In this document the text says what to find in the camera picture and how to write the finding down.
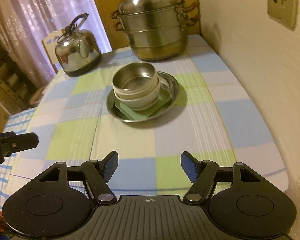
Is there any white ceramic bowl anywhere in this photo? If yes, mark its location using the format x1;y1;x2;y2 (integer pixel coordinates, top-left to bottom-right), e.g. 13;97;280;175
114;78;160;111

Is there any green square plastic plate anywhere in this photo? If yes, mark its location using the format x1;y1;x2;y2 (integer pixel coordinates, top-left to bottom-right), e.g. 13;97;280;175
114;73;171;120

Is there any cream round plastic bowl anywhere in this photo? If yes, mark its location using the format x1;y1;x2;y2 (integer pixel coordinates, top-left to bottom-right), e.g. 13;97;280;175
112;73;158;99

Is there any large shallow steel basin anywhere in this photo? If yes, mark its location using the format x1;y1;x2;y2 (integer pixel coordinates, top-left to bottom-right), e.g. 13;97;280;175
106;72;180;123

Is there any small stainless steel bowl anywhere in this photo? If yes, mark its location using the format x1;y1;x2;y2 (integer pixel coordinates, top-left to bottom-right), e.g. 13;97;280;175
112;62;158;91

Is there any blue white patterned cloth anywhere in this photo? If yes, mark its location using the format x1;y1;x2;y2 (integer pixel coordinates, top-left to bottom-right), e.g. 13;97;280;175
0;107;36;211

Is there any checkered blue green tablecloth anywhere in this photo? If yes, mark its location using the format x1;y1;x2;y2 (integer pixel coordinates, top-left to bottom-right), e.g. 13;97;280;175
5;35;289;195

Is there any dark wooden shelf rack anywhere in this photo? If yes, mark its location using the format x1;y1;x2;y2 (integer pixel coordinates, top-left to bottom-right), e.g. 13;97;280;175
0;44;37;110

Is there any white wooden chair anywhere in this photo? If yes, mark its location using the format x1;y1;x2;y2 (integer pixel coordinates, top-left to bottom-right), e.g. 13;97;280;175
42;30;63;74

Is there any stainless steel kettle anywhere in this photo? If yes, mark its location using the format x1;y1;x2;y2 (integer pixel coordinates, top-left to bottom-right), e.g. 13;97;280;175
55;13;102;77

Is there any purple sheer curtain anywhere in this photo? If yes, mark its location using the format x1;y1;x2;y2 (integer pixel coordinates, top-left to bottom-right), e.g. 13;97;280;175
0;0;112;88

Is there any stacked steel steamer pot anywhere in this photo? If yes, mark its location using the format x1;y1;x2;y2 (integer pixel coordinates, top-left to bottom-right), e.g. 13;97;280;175
110;0;200;61

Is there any beige wall data socket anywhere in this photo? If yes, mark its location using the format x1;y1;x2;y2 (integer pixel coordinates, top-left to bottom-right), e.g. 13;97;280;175
267;0;298;29

